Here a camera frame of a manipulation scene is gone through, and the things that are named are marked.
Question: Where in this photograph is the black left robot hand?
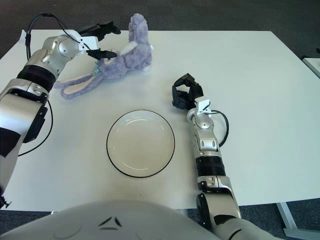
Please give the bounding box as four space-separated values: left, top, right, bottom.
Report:
74 21 122 61

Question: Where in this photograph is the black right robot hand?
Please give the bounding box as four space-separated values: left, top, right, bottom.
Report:
171 73 205 111

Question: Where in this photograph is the purple plush bunny doll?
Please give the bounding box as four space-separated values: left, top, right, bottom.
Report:
53 12 155 100

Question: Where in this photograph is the white plate with black rim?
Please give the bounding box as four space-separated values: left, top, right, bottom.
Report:
106 108 176 179

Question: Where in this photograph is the small white side table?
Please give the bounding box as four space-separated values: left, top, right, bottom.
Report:
302 56 320 78

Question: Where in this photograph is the grey robot torso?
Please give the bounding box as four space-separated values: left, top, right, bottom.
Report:
0 193 226 240

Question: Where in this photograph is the grey metal table leg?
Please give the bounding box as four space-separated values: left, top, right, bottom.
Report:
276 201 320 236

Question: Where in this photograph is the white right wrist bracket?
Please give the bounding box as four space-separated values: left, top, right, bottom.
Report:
194 97 212 116

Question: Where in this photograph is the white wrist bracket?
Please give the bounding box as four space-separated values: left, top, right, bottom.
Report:
76 35 99 55
194 97 212 116

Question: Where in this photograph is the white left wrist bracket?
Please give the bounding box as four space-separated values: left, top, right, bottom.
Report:
76 35 99 55

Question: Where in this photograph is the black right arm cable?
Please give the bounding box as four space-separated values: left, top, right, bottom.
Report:
208 109 230 147

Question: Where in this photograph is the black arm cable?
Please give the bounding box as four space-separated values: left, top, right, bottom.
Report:
208 109 230 147
18 13 87 157

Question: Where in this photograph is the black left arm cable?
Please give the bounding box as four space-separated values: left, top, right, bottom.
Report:
18 13 87 157

